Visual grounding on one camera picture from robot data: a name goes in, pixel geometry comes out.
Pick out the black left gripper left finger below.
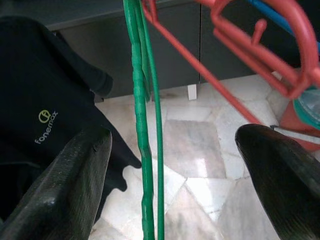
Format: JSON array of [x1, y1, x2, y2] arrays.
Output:
[[0, 124, 113, 240]]

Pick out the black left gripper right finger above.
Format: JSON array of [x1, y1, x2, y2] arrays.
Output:
[[234, 124, 320, 240]]

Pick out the green plastic hanger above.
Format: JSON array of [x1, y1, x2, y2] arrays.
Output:
[[122, 0, 166, 240]]

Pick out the red plastic hanger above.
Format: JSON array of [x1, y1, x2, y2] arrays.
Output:
[[140, 0, 320, 126]]

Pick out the blue plastic hanger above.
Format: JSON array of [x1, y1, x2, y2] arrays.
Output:
[[244, 0, 320, 55]]

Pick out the orange bin teal bag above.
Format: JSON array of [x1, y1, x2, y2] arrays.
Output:
[[278, 86, 320, 153]]

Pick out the black foremax logo shirt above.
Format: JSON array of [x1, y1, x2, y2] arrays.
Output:
[[0, 15, 143, 221]]

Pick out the black television cabinet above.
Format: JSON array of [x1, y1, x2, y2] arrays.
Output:
[[0, 0, 320, 104]]

